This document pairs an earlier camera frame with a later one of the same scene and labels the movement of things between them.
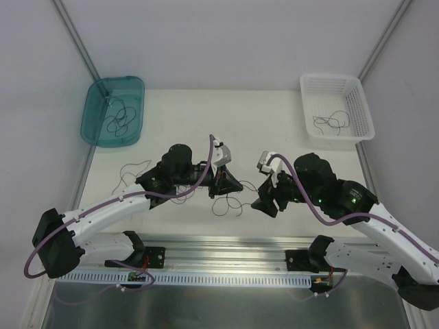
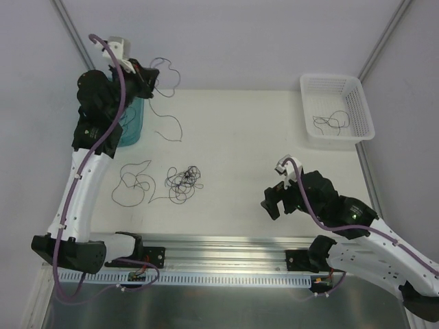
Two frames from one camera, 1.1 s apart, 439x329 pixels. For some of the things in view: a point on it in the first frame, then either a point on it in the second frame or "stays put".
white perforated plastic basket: [337, 113] stays put
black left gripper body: [215, 181] to [145, 79]
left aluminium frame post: [76, 40] stays put
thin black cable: [338, 119] stays put
